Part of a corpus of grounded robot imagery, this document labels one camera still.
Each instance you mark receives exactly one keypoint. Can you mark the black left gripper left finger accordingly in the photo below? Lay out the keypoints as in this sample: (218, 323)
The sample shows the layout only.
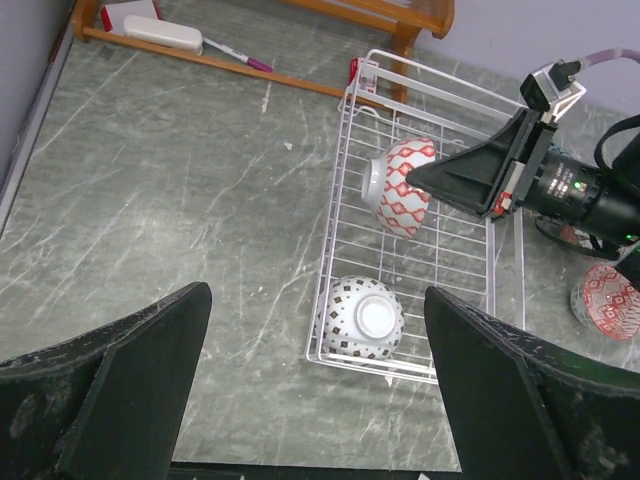
(107, 404)

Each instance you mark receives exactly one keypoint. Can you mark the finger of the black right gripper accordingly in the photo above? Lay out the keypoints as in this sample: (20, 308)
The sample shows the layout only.
(472, 180)

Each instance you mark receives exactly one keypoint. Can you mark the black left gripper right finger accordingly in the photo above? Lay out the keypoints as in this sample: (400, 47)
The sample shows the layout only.
(520, 407)

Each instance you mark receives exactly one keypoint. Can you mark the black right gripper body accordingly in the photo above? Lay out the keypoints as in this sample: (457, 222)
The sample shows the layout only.
(602, 201)

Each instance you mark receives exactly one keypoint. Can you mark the red diamond pattern bowl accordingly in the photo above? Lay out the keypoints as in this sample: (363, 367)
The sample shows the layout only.
(398, 207)

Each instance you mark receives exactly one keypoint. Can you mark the blue triangle pattern bowl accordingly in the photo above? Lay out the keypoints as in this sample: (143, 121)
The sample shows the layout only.
(606, 301)

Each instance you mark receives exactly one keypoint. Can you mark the white bowl with dot pattern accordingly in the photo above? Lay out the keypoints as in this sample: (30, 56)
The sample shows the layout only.
(362, 318)

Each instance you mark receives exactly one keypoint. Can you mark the wooden shelf rack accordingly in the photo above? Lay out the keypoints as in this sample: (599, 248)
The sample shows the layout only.
(307, 44)

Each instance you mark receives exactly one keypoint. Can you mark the red white small card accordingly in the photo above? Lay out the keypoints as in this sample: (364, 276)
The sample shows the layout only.
(367, 81)

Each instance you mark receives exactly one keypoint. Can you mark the pink marker pen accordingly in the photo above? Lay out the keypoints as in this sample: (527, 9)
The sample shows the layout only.
(249, 61)

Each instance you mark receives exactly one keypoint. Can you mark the white eraser block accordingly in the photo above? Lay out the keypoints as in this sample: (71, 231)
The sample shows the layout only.
(164, 33)

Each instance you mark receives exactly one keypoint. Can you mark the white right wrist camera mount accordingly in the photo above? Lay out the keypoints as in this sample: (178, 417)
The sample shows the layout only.
(553, 90)

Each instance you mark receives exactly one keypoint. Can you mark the aluminium rail frame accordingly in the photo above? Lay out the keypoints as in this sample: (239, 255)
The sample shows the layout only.
(204, 471)

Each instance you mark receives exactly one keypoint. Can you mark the white wire dish rack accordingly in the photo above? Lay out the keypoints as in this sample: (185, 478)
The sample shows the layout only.
(386, 242)

